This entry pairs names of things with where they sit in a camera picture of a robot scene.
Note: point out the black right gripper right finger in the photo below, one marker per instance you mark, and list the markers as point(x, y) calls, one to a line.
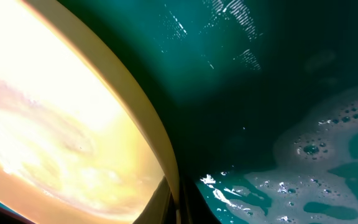
point(193, 207)

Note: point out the teal plastic tray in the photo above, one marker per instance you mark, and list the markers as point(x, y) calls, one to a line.
point(259, 99)

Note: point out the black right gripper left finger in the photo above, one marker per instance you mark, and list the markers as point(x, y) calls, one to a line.
point(156, 209)

